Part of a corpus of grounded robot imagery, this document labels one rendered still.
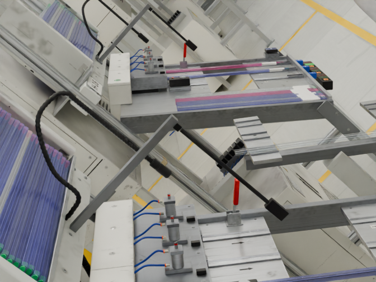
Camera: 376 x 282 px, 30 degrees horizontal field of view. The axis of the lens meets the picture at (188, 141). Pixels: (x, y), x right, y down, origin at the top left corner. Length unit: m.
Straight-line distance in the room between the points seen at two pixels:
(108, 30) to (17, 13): 3.52
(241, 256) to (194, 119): 0.94
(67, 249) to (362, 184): 0.96
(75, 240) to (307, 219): 0.58
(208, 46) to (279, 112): 3.59
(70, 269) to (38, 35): 1.28
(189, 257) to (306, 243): 1.27
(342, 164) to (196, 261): 0.70
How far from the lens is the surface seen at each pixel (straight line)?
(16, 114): 1.55
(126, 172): 1.28
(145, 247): 1.40
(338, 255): 2.63
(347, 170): 1.93
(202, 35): 5.89
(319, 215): 1.65
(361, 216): 1.61
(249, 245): 1.50
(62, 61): 2.38
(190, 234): 1.43
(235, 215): 1.57
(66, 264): 1.22
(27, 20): 2.36
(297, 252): 2.58
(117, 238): 1.40
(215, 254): 1.47
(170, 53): 5.90
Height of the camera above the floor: 1.65
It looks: 16 degrees down
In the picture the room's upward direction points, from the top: 50 degrees counter-clockwise
